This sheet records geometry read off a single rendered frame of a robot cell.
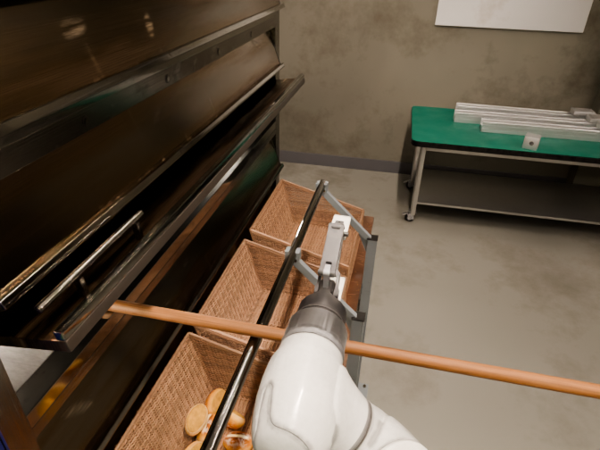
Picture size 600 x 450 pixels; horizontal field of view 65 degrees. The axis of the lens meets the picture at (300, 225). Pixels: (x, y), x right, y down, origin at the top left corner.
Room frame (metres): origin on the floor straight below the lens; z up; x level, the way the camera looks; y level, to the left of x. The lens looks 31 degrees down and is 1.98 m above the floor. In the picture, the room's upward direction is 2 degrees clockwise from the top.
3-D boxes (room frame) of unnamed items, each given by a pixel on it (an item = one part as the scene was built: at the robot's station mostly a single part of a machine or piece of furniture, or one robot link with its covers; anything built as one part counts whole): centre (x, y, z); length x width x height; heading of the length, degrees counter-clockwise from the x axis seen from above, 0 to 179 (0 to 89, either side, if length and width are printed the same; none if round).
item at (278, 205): (2.01, -0.06, 0.72); 0.56 x 0.49 x 0.28; 167
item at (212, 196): (1.46, 0.36, 1.16); 1.80 x 0.06 x 0.04; 168
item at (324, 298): (0.56, -0.04, 1.49); 0.09 x 0.07 x 0.08; 168
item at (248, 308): (1.41, 0.07, 0.72); 0.56 x 0.49 x 0.28; 168
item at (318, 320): (0.49, -0.03, 1.49); 0.09 x 0.06 x 0.09; 78
